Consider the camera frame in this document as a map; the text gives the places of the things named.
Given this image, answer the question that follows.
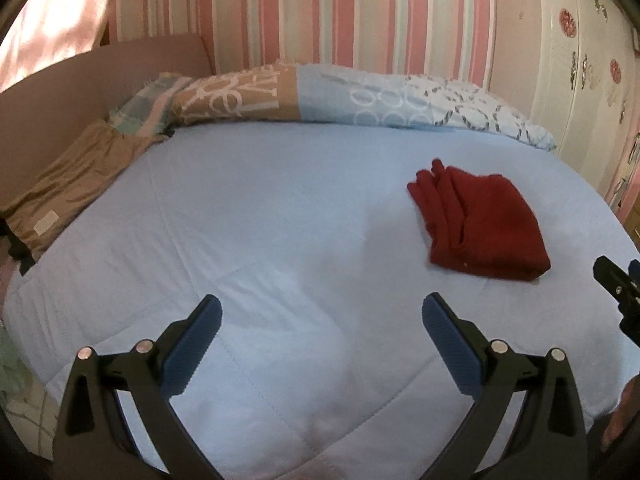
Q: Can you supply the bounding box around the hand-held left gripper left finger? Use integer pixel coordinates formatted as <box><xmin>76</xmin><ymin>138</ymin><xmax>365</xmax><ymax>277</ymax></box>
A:
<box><xmin>51</xmin><ymin>294</ymin><xmax>223</xmax><ymax>480</ymax></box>

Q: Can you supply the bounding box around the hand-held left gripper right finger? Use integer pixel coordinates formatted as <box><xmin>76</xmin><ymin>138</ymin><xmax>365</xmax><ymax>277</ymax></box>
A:
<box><xmin>421</xmin><ymin>292</ymin><xmax>588</xmax><ymax>480</ymax></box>

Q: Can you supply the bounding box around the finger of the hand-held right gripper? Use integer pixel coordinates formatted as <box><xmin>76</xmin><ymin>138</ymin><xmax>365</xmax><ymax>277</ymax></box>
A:
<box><xmin>592</xmin><ymin>255</ymin><xmax>640</xmax><ymax>348</ymax></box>

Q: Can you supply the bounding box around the red knit sweater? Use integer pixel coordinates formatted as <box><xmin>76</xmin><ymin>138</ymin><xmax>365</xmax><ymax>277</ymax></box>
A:
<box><xmin>406</xmin><ymin>158</ymin><xmax>552</xmax><ymax>282</ymax></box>

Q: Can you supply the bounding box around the person's right forearm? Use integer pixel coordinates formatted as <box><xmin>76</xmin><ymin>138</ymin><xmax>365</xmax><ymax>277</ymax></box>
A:
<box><xmin>600</xmin><ymin>372</ymin><xmax>640</xmax><ymax>453</ymax></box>

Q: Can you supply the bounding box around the light blue bed blanket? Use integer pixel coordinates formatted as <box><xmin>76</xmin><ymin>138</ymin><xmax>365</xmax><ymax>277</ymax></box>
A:
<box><xmin>2</xmin><ymin>120</ymin><xmax>640</xmax><ymax>480</ymax></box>

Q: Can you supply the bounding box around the pale green cloth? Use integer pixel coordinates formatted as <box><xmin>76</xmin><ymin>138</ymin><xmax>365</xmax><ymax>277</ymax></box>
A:
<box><xmin>0</xmin><ymin>327</ymin><xmax>32</xmax><ymax>411</ymax></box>

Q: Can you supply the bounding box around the brown cloth with label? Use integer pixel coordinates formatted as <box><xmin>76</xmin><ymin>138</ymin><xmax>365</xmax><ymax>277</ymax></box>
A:
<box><xmin>0</xmin><ymin>120</ymin><xmax>171</xmax><ymax>256</ymax></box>

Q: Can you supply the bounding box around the white wardrobe with flower decals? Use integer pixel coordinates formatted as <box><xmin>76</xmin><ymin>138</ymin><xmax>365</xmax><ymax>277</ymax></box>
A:
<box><xmin>530</xmin><ymin>0</ymin><xmax>640</xmax><ymax>211</ymax></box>

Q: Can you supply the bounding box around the plaid green and pink blanket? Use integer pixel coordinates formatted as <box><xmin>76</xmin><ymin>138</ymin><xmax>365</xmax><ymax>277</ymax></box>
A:
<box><xmin>107</xmin><ymin>72</ymin><xmax>193</xmax><ymax>143</ymax></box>

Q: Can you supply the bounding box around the patterned blue and tan pillow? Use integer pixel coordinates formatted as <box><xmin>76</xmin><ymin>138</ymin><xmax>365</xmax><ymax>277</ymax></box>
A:
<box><xmin>170</xmin><ymin>62</ymin><xmax>557</xmax><ymax>153</ymax></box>

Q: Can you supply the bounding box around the brown headboard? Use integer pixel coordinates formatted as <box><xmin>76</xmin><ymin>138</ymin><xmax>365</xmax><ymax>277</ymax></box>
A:
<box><xmin>0</xmin><ymin>34</ymin><xmax>216</xmax><ymax>216</ymax></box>

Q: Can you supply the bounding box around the pink curtain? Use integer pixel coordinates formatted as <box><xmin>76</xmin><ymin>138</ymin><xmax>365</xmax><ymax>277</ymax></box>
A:
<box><xmin>0</xmin><ymin>0</ymin><xmax>121</xmax><ymax>92</ymax></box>

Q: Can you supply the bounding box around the black strap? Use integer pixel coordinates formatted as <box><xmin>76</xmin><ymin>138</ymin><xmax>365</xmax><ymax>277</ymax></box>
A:
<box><xmin>7</xmin><ymin>232</ymin><xmax>38</xmax><ymax>277</ymax></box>

